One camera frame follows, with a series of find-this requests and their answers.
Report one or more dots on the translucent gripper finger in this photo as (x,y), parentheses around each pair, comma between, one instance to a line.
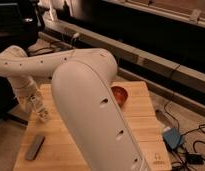
(43,114)
(28,107)

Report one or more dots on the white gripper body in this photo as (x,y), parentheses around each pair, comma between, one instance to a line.
(26,90)

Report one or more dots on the clear plastic bottle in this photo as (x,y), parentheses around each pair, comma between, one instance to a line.
(36,103)

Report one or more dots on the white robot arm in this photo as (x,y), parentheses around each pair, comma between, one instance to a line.
(80,87)

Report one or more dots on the red ceramic bowl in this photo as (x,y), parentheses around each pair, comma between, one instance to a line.
(120,95)

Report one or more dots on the black dark chair left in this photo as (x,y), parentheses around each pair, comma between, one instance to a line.
(7,102)

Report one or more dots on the grey remote control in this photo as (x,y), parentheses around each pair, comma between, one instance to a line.
(34,147)

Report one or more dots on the black office chair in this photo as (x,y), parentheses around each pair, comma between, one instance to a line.
(20,23)

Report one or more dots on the blue power adapter box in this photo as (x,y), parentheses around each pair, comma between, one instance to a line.
(173,138)

